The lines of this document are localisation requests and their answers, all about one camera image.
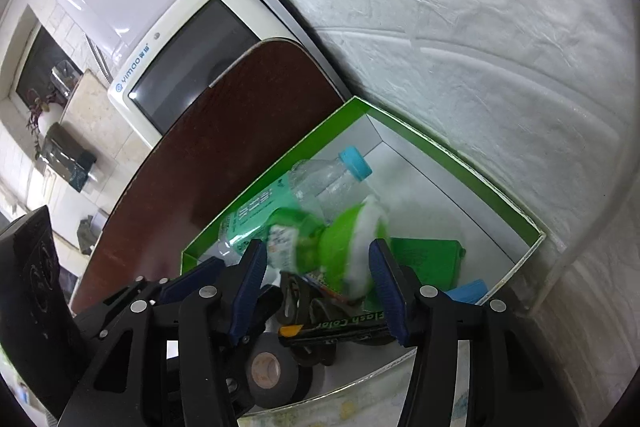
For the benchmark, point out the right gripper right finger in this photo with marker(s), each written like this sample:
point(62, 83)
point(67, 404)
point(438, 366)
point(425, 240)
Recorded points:
point(510, 384)

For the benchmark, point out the small green box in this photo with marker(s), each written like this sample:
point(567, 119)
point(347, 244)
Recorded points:
point(436, 262)

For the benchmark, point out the green cardboard box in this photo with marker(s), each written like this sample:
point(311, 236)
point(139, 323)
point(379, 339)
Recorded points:
point(417, 189)

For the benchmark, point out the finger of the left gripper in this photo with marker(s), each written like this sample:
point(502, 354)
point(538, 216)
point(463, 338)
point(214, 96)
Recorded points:
point(117, 317)
point(236, 358)

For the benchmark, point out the black electrical tape roll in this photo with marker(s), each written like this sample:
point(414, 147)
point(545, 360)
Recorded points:
point(274, 377)

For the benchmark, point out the dark brown wooden board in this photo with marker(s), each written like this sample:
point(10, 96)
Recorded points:
point(265, 103)

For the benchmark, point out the white plant pot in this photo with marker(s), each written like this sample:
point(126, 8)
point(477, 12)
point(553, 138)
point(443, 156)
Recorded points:
point(47, 119)

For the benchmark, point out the colourful playing card box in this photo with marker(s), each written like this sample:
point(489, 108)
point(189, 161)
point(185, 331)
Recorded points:
point(317, 280)

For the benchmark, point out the black pen blue cap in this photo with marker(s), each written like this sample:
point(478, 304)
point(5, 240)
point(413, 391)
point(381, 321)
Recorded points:
point(364, 328)

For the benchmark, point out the green mosquito repellent bottle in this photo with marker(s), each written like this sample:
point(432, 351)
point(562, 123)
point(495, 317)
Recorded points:
point(298, 242)

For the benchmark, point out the black camera left gripper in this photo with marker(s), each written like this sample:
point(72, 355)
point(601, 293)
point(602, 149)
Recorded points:
point(38, 332)

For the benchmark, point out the white Vimoo appliance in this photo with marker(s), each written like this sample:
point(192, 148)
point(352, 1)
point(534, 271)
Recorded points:
point(192, 44)

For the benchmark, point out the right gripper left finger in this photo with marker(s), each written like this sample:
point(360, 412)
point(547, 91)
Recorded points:
point(173, 379)

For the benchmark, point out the grey rag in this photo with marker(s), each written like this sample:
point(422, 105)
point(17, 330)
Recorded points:
point(87, 236)

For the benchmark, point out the plastic bottle green label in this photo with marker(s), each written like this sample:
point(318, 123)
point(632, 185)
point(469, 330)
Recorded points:
point(322, 187)

